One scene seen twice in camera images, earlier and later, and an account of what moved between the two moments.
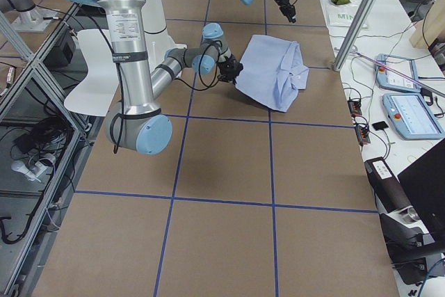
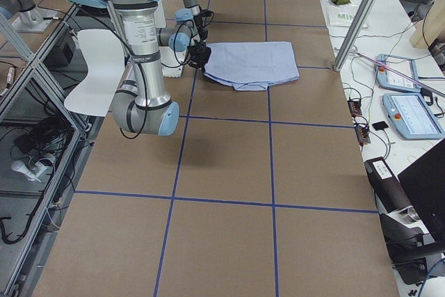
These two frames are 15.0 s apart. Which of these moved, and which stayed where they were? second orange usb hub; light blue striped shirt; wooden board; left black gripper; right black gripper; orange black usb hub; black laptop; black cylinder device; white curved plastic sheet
Moved: right black gripper; light blue striped shirt; left black gripper
Stayed: second orange usb hub; white curved plastic sheet; orange black usb hub; wooden board; black laptop; black cylinder device
